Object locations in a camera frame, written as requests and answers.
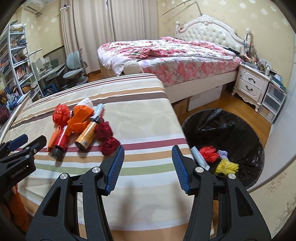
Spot light blue powder sachet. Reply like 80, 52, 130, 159
191, 147, 210, 171

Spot grey study desk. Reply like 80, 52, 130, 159
32, 57, 66, 97

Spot beige curtains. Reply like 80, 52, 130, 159
60, 1, 159, 73

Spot grey blue desk chair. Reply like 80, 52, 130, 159
63, 48, 88, 89

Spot floral quilt bed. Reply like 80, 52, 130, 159
97, 37, 241, 103

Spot yellow foam net bundle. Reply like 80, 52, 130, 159
215, 159, 239, 176

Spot red cylinder bottle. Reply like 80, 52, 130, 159
51, 126, 70, 160

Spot gold brown bottle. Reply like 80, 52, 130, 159
75, 116, 104, 151

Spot black lined trash bin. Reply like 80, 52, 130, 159
182, 108, 264, 189

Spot dark red foam net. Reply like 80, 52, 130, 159
95, 121, 120, 156

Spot orange paper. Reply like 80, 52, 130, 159
47, 126, 61, 153

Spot white tufted headboard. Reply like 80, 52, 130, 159
175, 14, 246, 55

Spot white nightstand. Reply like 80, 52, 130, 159
231, 63, 270, 112

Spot white crumpled tissue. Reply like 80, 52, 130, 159
74, 97, 93, 111

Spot plastic drawer unit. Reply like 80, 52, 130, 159
258, 82, 287, 123

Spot white air conditioner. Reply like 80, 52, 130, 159
23, 0, 44, 14

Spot orange crumpled wrapper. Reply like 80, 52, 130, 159
65, 105, 94, 137

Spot white bookshelf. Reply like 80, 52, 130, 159
1, 21, 43, 101

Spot red crumpled plastic bag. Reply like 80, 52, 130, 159
52, 104, 70, 126

